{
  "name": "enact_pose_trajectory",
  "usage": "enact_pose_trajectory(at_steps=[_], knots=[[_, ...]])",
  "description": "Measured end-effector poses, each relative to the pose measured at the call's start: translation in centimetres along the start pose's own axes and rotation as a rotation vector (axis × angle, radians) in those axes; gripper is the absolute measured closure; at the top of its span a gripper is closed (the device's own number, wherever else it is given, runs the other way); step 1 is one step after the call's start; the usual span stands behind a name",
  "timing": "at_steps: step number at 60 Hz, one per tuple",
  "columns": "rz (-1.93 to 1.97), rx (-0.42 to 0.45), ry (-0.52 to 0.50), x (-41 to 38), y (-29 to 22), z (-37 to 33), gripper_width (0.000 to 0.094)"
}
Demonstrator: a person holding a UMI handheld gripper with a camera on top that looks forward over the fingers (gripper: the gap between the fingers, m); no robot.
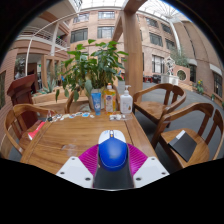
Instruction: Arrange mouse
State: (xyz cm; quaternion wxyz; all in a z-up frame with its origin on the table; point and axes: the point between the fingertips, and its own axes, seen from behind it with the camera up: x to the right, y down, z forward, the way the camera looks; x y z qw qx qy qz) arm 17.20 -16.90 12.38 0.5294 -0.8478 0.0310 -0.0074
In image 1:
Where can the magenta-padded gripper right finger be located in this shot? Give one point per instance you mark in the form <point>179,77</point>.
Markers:
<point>150,170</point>

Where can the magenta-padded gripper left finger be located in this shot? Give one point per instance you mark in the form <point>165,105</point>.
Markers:
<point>75,170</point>

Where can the blue and white computer mouse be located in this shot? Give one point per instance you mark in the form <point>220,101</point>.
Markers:
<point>112,153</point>

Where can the black notebook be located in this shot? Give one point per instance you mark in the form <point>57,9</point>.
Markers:
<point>183,146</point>

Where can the wooden armchair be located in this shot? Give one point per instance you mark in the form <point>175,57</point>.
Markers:
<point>69,100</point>
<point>196,156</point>
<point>153,108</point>
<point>11,123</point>

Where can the small white packet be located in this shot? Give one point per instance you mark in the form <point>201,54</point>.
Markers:
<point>118,117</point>

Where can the blue squeeze tube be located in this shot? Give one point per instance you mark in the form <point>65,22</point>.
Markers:
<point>96,104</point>

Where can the white pump bottle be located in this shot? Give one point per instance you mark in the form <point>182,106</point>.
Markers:
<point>126,103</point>

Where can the yellow liquid soap bottle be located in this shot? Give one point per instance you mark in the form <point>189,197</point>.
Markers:
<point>110,100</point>

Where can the dark red wooden lectern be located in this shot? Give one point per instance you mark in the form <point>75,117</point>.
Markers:
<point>21,90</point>

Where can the yellow flowering potted plant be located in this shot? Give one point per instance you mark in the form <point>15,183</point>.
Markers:
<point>200,86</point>

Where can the green potted plant white pot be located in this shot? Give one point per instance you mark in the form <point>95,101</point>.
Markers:
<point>93,63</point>

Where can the wooden pillar with braces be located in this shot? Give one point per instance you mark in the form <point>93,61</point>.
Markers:
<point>133,50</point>

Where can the white sculpture on pedestal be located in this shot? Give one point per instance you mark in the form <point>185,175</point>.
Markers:
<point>170,78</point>

